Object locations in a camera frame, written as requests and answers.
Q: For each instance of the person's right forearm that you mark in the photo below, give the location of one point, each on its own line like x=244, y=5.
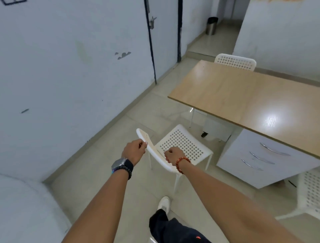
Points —
x=225, y=205

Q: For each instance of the person's left forearm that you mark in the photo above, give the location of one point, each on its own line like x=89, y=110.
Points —
x=100, y=207

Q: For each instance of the wooden top desk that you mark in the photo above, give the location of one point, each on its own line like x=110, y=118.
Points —
x=250, y=100

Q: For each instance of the steel trash bin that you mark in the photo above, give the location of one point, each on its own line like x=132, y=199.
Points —
x=212, y=25

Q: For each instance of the person's right fingers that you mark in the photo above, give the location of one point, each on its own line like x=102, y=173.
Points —
x=167, y=157

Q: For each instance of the white door with dark frame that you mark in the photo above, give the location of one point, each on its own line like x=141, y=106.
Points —
x=163, y=37

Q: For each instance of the black smartwatch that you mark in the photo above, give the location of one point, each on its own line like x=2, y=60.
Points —
x=122, y=164

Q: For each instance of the dark blue trousers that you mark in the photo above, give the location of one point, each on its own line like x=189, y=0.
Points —
x=172, y=229

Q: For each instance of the white drawer cabinet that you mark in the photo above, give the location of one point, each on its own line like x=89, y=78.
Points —
x=252, y=160

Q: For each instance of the white perforated plastic chair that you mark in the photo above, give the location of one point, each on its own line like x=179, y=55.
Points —
x=307, y=195
x=235, y=61
x=185, y=147

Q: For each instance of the person's left hand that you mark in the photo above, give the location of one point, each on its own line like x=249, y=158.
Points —
x=132, y=151

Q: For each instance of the white shoe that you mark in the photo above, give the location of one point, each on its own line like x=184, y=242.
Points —
x=164, y=204

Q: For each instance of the person's left fingers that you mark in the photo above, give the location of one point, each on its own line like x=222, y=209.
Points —
x=144, y=145

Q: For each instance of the person's right hand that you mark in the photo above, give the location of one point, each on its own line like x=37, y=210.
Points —
x=173, y=155

